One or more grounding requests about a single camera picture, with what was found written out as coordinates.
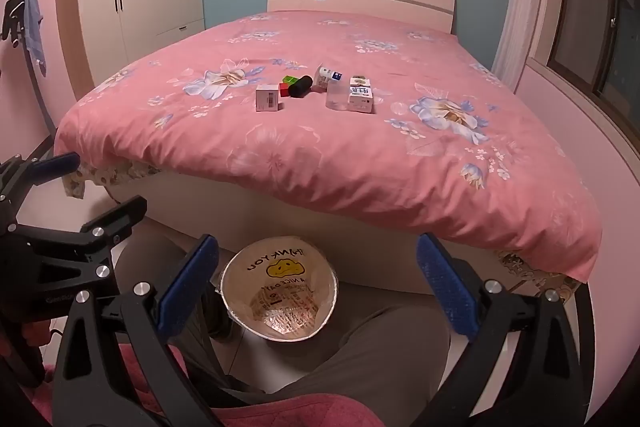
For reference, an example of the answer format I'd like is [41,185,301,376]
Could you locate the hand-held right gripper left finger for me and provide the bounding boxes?
[50,233,236,427]

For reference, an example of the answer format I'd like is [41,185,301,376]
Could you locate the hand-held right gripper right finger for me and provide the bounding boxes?
[416,232,587,427]

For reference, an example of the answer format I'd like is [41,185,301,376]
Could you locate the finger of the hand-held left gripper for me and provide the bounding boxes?
[0,151,82,233]
[15,195,148,281]

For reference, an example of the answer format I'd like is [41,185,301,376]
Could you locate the white milk carton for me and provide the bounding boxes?
[347,76,375,114]

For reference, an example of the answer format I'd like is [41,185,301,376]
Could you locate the black foam roller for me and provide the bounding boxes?
[287,75,314,99]

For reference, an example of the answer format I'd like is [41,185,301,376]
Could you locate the person's grey pants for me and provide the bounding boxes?
[114,221,454,427]

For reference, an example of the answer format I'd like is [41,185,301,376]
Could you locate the blue hanging garment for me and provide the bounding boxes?
[19,0,49,78]

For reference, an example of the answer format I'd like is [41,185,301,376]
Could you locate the black hanging bag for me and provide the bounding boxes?
[0,0,27,51]

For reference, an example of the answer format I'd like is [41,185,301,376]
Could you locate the pink floral bed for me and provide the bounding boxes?
[53,10,604,281]

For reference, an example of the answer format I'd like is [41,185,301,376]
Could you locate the pink fleece garment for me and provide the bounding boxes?
[40,341,387,427]

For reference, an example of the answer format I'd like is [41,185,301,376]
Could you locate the white barcode box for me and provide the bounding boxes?
[255,85,282,113]

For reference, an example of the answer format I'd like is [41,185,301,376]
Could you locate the clear plastic cup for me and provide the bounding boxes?
[325,83,351,112]

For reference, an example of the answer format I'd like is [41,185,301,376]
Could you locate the white and blue yogurt cup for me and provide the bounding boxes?
[314,64,345,90]

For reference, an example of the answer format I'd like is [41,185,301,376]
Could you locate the dark framed window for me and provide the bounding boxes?
[545,0,640,118]

